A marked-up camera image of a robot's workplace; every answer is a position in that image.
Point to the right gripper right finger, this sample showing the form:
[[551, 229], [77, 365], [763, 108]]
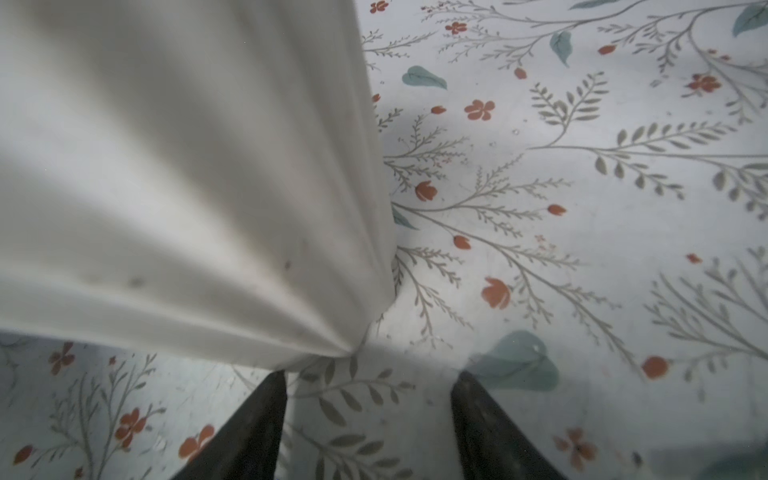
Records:
[[490, 445]]

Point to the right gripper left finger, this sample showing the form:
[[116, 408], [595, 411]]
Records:
[[247, 446]]

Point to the white ribbed vase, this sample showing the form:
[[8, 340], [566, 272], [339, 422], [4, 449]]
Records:
[[198, 177]]

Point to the floral table mat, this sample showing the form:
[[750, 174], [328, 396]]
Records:
[[579, 197]]

